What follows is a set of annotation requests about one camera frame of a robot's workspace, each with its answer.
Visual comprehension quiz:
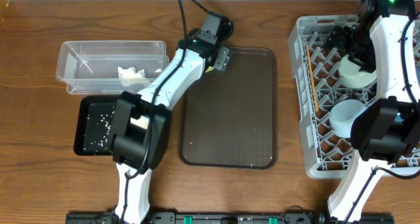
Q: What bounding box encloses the mint green bowl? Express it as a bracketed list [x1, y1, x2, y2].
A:
[338, 55, 377, 89]

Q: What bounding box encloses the light blue small bowl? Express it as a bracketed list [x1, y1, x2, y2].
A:
[329, 99, 367, 138]

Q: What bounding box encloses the wooden chopstick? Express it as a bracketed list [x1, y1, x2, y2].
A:
[306, 43, 319, 112]

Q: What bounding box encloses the black waste tray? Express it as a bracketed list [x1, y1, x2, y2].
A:
[73, 95, 171, 157]

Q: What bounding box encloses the clear plastic bin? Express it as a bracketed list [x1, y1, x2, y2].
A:
[56, 40, 169, 95]

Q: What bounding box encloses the white rice pile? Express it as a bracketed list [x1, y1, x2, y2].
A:
[82, 108, 114, 156]

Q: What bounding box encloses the grey dishwasher rack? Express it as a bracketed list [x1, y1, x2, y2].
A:
[287, 14, 420, 181]

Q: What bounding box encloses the yellow green snack wrapper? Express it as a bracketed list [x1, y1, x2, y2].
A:
[205, 66, 214, 74]

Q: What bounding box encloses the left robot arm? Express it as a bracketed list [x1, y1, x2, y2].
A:
[108, 27, 233, 223]

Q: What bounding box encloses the brown serving tray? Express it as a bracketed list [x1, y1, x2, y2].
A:
[178, 47, 278, 169]

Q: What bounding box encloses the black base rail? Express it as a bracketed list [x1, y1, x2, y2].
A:
[64, 204, 394, 224]

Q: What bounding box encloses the white napkin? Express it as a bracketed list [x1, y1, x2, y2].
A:
[117, 66, 150, 87]

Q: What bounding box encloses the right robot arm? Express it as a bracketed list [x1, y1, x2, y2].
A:
[323, 0, 419, 223]

